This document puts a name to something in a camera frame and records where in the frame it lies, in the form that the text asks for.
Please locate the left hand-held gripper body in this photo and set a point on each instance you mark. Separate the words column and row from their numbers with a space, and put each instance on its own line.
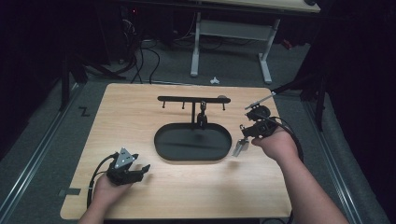
column 120, row 175

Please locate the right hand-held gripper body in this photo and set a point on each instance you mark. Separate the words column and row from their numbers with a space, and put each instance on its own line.
column 261, row 127

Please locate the black key rack with tray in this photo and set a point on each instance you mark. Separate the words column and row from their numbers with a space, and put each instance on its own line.
column 193, row 143

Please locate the person's left hand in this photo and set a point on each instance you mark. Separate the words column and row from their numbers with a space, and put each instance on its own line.
column 107, row 191

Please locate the person's right hand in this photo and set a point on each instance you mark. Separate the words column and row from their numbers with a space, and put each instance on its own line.
column 278, row 146

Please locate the small grey round disc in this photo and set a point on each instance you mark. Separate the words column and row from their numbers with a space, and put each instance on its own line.
column 222, row 96

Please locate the small white floor scrap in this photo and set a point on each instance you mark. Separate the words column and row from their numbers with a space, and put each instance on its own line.
column 214, row 81

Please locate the black metal stand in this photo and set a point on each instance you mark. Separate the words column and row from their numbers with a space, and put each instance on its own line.
column 65, row 84
column 320, row 105

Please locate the black floor tape mark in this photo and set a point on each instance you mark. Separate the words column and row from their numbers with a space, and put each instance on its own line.
column 84, row 111

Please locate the small red object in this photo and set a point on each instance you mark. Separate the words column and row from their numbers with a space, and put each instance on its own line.
column 287, row 44

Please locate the white-framed desk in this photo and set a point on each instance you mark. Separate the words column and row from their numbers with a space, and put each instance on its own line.
column 233, row 29

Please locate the metal floor rail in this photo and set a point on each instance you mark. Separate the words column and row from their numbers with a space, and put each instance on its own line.
column 337, row 183
column 34, row 161

